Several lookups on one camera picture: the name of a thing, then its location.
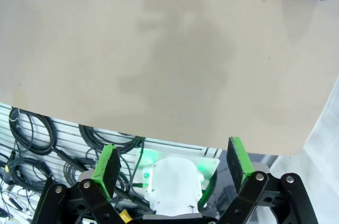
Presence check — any black coiled cable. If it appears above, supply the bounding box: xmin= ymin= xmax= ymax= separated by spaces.
xmin=8 ymin=106 xmax=57 ymax=156
xmin=78 ymin=124 xmax=146 ymax=154

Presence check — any yellow cable connector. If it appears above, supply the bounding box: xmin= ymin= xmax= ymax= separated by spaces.
xmin=119 ymin=209 xmax=132 ymax=222

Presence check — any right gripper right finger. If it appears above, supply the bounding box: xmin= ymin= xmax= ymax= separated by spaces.
xmin=219 ymin=136 xmax=318 ymax=224

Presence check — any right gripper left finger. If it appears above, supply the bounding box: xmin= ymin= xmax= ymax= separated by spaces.
xmin=33 ymin=144 xmax=133 ymax=224

